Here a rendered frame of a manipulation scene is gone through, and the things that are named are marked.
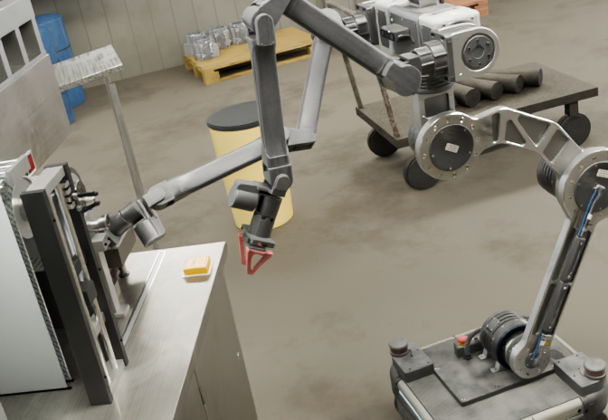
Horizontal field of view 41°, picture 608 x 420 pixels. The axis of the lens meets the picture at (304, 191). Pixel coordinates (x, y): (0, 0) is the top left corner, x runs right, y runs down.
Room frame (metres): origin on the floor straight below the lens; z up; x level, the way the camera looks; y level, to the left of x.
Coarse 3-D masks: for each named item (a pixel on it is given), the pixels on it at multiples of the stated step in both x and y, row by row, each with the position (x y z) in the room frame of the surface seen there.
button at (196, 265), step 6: (192, 258) 2.14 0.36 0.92; (198, 258) 2.13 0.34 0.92; (204, 258) 2.12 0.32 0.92; (210, 258) 2.13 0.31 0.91; (186, 264) 2.10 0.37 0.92; (192, 264) 2.10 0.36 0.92; (198, 264) 2.09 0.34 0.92; (204, 264) 2.08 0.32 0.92; (186, 270) 2.08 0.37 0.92; (192, 270) 2.07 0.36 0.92; (198, 270) 2.07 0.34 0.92; (204, 270) 2.07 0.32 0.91
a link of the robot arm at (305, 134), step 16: (336, 16) 2.38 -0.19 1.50; (320, 48) 2.33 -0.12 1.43; (320, 64) 2.31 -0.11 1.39; (320, 80) 2.28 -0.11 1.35; (304, 96) 2.25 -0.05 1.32; (320, 96) 2.25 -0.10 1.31; (304, 112) 2.21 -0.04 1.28; (288, 128) 2.17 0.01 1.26; (304, 128) 2.18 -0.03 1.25; (288, 144) 2.14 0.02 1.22; (304, 144) 2.16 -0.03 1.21
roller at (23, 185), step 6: (24, 180) 1.77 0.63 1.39; (18, 186) 1.73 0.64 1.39; (24, 186) 1.76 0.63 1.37; (18, 192) 1.73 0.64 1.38; (18, 198) 1.72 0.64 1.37; (18, 204) 1.71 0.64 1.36; (18, 210) 1.70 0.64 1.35; (18, 216) 1.69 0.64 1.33; (18, 222) 1.68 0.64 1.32; (24, 222) 1.71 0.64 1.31; (24, 228) 1.70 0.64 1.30; (30, 228) 1.72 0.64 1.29; (24, 234) 1.69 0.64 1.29; (30, 234) 1.71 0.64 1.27
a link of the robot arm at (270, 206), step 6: (264, 192) 1.81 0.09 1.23; (258, 198) 1.79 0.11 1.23; (264, 198) 1.80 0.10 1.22; (270, 198) 1.79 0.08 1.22; (276, 198) 1.80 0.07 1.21; (258, 204) 1.81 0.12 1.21; (264, 204) 1.79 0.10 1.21; (270, 204) 1.79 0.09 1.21; (276, 204) 1.80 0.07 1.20; (258, 210) 1.80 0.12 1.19; (264, 210) 1.79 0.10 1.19; (270, 210) 1.79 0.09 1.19; (276, 210) 1.80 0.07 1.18; (264, 216) 1.80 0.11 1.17; (270, 216) 1.79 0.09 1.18; (276, 216) 1.81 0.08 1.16
